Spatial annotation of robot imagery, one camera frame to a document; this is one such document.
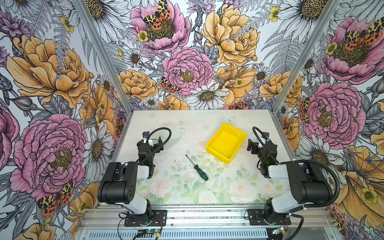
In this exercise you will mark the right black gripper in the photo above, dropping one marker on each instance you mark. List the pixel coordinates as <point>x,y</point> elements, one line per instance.
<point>255,146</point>

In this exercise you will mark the white ventilated cable duct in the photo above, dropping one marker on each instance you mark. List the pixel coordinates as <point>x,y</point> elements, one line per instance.
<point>184,234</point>

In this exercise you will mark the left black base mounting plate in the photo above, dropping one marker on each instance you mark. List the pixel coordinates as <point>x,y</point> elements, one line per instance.
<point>157,218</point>

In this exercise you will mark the aluminium front frame rail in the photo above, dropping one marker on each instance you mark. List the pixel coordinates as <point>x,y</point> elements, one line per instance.
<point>188,217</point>

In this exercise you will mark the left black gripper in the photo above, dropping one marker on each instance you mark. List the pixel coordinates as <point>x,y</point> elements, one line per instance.
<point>157,145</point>

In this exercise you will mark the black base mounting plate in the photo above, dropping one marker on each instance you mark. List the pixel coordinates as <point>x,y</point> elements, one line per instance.
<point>259,217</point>
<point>157,218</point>

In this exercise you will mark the left green circuit board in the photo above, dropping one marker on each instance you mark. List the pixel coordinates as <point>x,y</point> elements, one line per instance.
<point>149,231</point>

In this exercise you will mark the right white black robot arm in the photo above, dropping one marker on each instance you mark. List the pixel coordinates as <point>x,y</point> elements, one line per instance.
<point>311,184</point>

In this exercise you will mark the green black handled screwdriver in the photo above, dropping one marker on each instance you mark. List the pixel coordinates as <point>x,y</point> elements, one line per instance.
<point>201,173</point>

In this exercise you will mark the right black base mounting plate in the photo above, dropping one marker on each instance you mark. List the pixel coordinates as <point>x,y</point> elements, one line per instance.
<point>259,217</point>

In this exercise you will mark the right green circuit board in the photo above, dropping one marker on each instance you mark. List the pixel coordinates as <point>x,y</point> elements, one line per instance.
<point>277,231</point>

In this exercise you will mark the green circuit board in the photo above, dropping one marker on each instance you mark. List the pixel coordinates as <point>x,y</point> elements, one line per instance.
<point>149,231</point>
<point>277,231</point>

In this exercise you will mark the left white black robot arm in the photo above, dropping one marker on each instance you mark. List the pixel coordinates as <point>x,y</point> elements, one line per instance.
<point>118,185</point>

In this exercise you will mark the yellow plastic bin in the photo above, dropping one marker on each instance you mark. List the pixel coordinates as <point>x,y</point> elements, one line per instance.
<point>225,143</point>

